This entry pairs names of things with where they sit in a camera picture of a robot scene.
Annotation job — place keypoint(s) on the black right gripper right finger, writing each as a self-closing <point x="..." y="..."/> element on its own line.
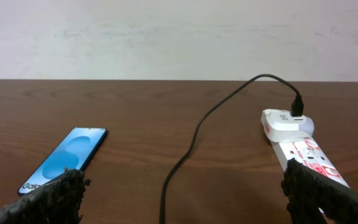
<point x="313" y="197"/>

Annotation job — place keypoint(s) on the blue Galaxy smartphone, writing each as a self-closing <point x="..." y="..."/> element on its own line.
<point x="75" y="151"/>

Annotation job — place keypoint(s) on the white power strip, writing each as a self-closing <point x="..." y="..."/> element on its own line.
<point x="307" y="152"/>

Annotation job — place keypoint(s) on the white USB charger plug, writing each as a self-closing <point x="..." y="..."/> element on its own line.
<point x="280" y="126"/>

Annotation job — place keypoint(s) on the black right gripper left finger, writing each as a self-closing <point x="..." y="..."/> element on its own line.
<point x="57" y="201"/>

